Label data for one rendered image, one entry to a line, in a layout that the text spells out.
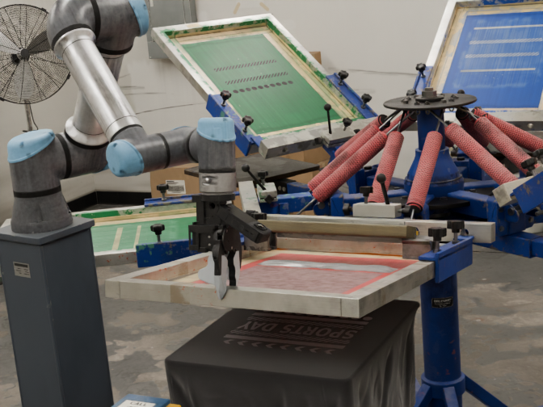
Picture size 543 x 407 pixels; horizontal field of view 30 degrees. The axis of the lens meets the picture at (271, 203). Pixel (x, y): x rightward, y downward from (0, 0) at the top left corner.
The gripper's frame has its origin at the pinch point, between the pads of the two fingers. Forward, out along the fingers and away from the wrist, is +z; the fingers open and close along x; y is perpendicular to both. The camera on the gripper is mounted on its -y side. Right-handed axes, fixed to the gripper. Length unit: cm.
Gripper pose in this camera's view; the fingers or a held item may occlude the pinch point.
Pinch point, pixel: (229, 291)
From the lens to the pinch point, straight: 207.2
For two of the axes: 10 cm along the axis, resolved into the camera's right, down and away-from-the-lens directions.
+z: 0.2, 10.0, 0.9
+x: -4.4, 0.9, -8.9
